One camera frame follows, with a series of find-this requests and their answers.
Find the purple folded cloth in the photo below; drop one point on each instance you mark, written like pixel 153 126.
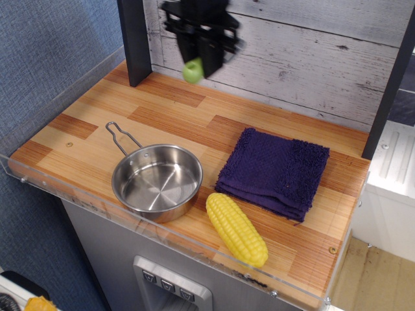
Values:
pixel 277 174

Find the grey toy kitchen cabinet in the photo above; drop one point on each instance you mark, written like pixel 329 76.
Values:
pixel 111 249

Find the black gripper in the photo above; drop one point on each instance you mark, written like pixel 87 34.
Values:
pixel 203 29

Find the dark left shelf post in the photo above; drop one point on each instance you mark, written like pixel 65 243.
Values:
pixel 135 39

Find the clear acrylic guard rail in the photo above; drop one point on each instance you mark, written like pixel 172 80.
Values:
pixel 55 103

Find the stainless steel pan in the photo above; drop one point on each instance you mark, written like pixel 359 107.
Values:
pixel 159 182

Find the silver dispenser button panel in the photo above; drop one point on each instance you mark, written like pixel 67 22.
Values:
pixel 164 289

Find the yellow toy corn cob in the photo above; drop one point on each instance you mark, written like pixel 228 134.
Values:
pixel 236 230

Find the dark shelf post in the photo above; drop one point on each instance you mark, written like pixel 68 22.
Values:
pixel 394 81
pixel 135 39

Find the yellow black object bottom left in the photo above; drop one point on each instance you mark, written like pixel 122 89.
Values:
pixel 20 293

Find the dark right shelf post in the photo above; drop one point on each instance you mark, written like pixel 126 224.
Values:
pixel 394 81

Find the green handled grey spatula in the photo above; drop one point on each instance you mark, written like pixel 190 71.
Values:
pixel 193 71

